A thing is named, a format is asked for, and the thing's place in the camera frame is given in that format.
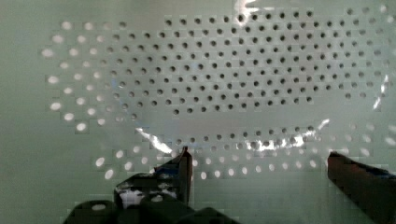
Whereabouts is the light green strainer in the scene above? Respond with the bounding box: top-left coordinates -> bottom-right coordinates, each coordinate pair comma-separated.
1,0 -> 395,224

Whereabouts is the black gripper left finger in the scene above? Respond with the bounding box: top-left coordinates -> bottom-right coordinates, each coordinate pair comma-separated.
63,147 -> 240,224

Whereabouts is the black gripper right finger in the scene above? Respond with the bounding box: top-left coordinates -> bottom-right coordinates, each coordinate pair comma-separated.
327,151 -> 396,224

